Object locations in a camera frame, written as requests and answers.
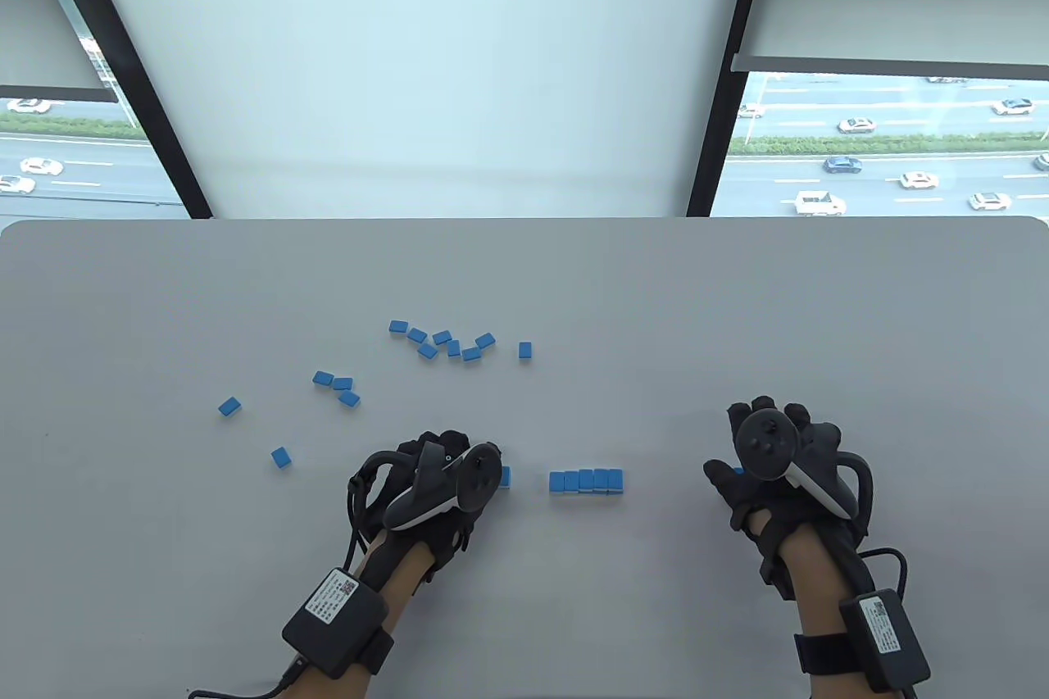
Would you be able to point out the person's left hand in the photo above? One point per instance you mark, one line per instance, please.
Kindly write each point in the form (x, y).
(434, 535)

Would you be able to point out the person's right hand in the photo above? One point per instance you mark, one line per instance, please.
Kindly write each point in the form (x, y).
(746, 502)

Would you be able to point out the blue mahjong tiles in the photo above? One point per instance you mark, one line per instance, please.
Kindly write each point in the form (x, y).
(447, 347)

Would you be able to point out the person's right forearm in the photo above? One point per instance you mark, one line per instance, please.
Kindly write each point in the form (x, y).
(811, 580)

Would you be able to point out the black white handheld controller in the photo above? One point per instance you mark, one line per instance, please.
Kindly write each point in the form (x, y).
(483, 478)
(766, 445)

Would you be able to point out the wide white roller blind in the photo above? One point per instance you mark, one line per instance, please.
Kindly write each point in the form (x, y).
(410, 60)

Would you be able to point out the black window frame pillar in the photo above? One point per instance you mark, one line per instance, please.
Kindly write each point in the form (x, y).
(123, 68)
(729, 76)

